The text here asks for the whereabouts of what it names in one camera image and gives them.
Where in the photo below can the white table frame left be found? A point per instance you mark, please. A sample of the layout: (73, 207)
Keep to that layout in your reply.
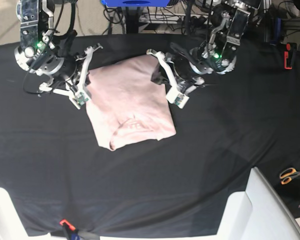
(11, 227)

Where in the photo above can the pink T-shirt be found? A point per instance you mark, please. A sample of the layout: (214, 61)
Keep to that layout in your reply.
(126, 107)

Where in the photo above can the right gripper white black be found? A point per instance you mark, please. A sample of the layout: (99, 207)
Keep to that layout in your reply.
(69, 76)

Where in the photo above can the orange black clamp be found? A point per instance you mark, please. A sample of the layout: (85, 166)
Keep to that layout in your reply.
(70, 232)

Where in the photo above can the white table frame right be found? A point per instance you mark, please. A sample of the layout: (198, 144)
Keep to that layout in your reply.
(257, 213)

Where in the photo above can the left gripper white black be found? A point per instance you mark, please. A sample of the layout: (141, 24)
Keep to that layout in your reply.
(180, 71)

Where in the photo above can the black table cloth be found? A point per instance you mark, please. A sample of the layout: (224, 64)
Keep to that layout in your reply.
(53, 169)

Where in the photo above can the blue box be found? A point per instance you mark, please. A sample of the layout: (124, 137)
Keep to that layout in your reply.
(135, 3)

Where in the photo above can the red black tool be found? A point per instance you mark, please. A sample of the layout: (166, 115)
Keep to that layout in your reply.
(289, 55)

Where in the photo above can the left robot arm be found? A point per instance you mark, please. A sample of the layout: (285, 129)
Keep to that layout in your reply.
(226, 24)

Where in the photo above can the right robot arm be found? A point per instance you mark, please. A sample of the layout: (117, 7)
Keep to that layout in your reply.
(43, 52)

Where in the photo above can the white table frame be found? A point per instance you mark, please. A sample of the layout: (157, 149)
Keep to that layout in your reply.
(257, 213)
(11, 227)

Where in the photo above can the orange handled scissors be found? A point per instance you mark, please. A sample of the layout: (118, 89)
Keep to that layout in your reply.
(288, 175)

